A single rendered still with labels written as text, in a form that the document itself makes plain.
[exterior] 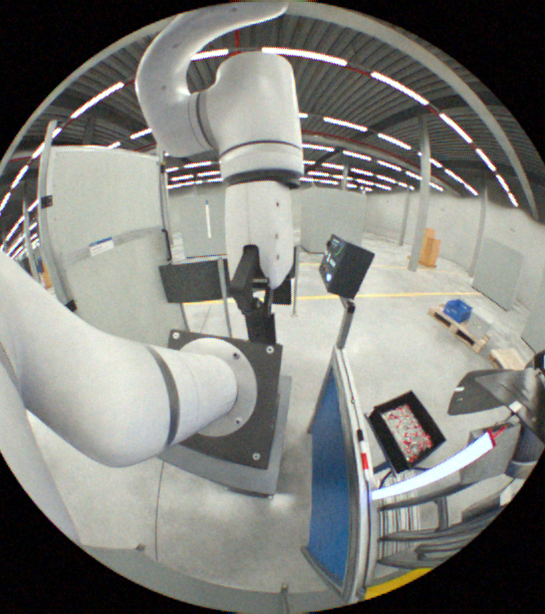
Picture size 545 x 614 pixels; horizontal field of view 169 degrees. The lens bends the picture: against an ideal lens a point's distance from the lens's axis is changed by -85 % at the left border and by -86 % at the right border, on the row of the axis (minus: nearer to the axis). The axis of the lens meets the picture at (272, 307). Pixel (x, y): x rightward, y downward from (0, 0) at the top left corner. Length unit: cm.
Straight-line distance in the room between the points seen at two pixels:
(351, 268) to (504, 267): 738
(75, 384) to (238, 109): 24
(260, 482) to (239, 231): 40
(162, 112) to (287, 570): 161
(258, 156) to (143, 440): 23
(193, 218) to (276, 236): 608
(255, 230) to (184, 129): 13
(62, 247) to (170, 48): 119
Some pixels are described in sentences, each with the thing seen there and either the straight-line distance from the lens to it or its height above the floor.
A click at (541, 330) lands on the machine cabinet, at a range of 607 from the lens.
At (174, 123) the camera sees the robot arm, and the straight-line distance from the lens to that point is 22.
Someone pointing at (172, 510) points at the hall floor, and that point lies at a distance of 147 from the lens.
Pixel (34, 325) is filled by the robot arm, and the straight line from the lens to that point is 17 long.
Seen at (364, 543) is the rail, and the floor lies 86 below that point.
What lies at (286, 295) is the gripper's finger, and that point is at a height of 122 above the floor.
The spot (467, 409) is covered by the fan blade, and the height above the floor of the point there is 97.
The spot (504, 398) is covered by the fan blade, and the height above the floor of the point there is 118.
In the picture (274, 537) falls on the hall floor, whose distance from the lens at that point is 135.
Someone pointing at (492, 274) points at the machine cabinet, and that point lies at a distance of 793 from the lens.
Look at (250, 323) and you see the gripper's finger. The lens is 18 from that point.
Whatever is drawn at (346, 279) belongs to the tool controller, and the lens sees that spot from 64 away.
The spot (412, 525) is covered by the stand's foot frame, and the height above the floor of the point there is 8.
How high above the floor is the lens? 133
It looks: 30 degrees down
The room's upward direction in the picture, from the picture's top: straight up
